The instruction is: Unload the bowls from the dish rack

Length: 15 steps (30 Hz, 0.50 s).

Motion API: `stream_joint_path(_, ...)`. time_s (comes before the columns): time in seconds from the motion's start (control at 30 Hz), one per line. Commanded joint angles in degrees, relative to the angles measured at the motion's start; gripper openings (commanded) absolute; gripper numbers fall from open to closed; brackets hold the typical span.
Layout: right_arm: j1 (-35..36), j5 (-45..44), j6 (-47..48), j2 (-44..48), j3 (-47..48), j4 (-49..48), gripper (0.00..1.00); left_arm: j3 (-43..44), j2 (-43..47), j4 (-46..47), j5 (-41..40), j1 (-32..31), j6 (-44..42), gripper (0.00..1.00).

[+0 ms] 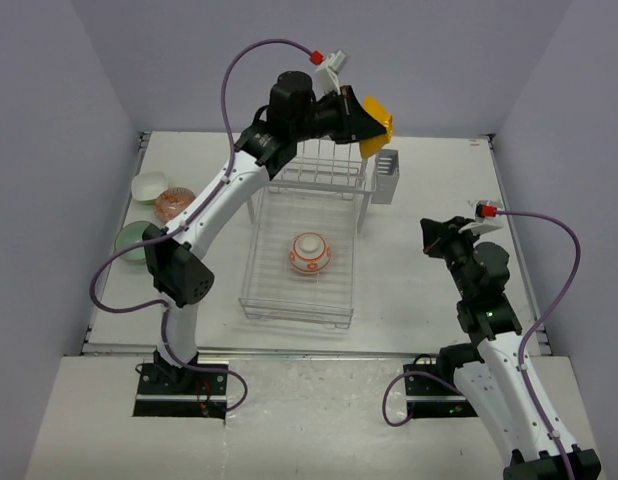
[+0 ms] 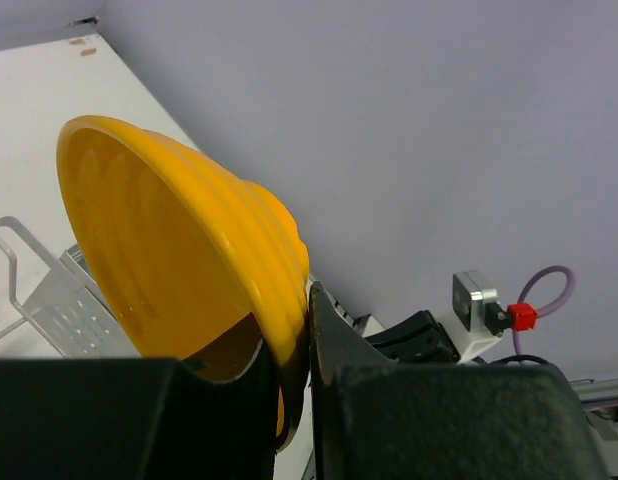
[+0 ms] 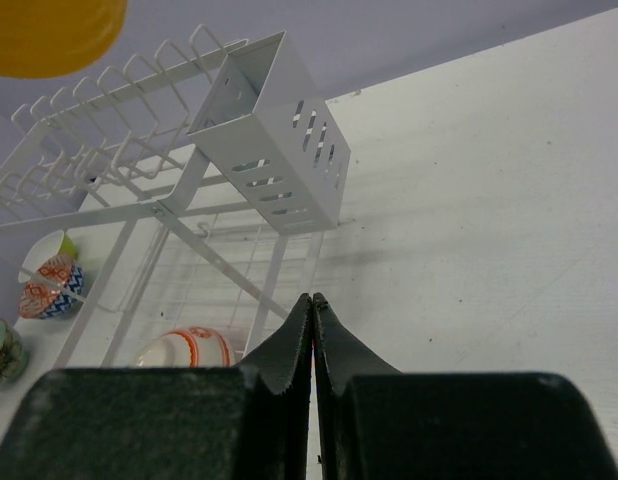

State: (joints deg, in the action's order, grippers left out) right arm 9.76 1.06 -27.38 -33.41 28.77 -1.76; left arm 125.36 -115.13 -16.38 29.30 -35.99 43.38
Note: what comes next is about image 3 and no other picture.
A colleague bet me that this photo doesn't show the grey cutlery holder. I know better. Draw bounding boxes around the grey cutlery holder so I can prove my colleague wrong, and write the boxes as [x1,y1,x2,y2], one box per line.
[187,32,351,235]

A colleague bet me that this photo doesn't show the white wire dish rack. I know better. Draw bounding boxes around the white wire dish rack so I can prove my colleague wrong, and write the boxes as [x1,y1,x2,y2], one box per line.
[0,25,328,371]

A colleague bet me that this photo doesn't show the yellow plastic bowl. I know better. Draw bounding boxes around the yellow plastic bowl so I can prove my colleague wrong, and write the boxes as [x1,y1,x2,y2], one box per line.
[0,1,128,79]

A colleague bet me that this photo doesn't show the blue zigzag patterned bowl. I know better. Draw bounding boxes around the blue zigzag patterned bowl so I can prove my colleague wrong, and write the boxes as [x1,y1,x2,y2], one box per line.
[18,253,85,319]

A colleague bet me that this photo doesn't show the orange white upturned bowl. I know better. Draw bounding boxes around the orange white upturned bowl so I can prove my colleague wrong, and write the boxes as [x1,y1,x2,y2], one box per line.
[131,326,235,368]

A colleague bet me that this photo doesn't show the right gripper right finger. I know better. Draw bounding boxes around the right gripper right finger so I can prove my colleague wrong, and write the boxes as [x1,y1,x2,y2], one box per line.
[312,294,618,479]

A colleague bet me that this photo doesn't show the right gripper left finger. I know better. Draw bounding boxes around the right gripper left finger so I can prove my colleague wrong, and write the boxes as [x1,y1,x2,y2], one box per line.
[0,295,312,479]

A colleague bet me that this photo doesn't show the mint green bowl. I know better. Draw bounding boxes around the mint green bowl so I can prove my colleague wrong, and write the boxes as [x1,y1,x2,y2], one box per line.
[0,318,29,385]

